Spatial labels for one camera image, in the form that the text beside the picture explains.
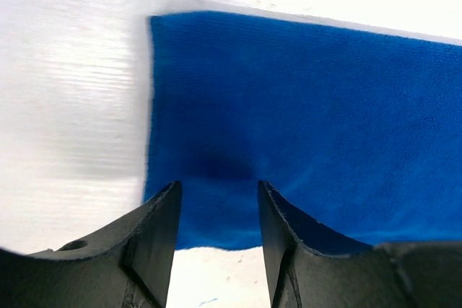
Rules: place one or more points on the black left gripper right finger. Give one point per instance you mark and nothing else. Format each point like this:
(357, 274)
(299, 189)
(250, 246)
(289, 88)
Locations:
(310, 265)

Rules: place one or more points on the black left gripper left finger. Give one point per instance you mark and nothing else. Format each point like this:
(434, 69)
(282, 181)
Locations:
(127, 263)

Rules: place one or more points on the blue towel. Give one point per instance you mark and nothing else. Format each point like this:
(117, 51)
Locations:
(360, 130)

